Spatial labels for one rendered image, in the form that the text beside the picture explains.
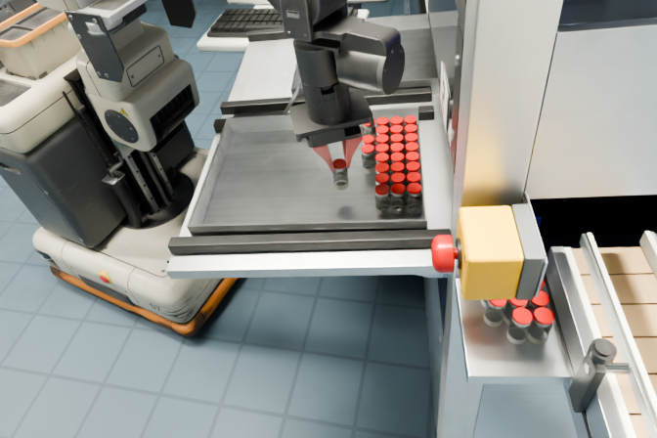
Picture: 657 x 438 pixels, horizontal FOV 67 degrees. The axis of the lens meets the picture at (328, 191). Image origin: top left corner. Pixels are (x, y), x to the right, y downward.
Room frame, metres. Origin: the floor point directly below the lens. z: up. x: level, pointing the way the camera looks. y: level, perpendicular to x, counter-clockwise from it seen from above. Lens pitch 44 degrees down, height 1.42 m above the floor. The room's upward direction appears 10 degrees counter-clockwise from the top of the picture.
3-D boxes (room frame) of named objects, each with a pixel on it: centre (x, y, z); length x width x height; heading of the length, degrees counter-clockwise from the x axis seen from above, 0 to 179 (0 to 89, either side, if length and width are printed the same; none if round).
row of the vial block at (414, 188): (0.56, -0.14, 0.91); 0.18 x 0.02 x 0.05; 168
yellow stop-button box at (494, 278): (0.31, -0.16, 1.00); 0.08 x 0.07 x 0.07; 79
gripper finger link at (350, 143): (0.54, -0.02, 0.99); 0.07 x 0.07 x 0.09; 3
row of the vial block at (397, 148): (0.57, -0.11, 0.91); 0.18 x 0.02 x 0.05; 168
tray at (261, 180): (0.60, 0.02, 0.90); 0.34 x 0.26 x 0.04; 78
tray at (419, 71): (0.91, -0.16, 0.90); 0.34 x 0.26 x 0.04; 79
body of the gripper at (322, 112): (0.54, -0.02, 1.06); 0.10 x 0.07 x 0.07; 93
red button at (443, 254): (0.32, -0.11, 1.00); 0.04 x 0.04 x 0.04; 79
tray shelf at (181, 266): (0.76, -0.05, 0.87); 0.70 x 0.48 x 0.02; 169
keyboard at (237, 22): (1.31, 0.04, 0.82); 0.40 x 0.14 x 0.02; 69
